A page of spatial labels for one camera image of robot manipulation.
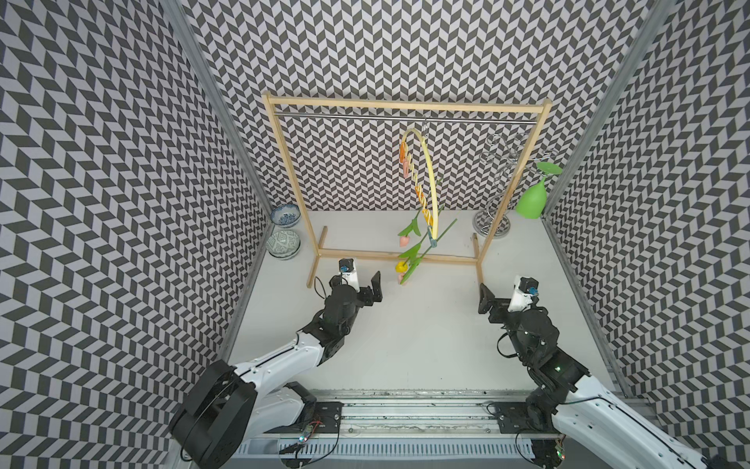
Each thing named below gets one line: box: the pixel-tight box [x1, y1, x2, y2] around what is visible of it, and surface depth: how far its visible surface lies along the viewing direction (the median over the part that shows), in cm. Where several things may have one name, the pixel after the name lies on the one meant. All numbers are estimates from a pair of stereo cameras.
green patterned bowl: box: [265, 229, 302, 260], surface depth 107 cm
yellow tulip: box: [394, 232, 429, 273], surface depth 86 cm
